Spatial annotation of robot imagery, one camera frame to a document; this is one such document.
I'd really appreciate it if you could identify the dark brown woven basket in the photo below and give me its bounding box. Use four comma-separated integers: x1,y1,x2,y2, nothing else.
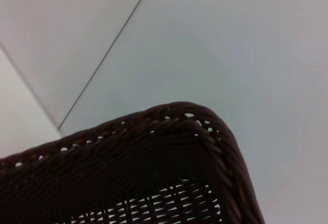
0,101,267,224

